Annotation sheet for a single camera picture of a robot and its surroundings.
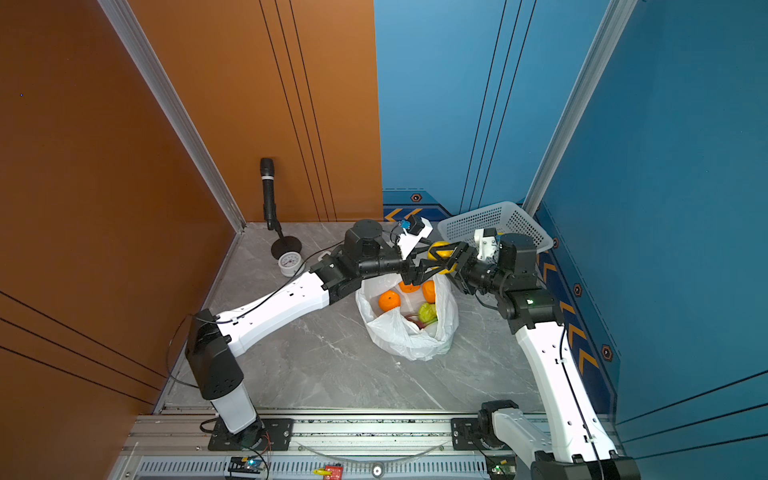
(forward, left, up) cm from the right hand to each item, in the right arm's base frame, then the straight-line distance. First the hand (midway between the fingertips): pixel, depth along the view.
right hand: (433, 259), depth 67 cm
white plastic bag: (-10, +10, -18) cm, 22 cm away
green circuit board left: (-35, +45, -34) cm, 67 cm away
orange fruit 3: (+13, +5, -31) cm, 34 cm away
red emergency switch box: (-37, +24, -31) cm, 54 cm away
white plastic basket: (+43, -34, -28) cm, 62 cm away
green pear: (+2, 0, -28) cm, 28 cm away
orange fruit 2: (+9, -2, -28) cm, 29 cm away
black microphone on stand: (+32, +52, -30) cm, 68 cm away
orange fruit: (+7, +11, -29) cm, 32 cm away
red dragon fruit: (+1, +3, -31) cm, 31 cm away
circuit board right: (-35, -16, -36) cm, 53 cm away
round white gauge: (+22, +46, -28) cm, 58 cm away
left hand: (+1, -2, +1) cm, 2 cm away
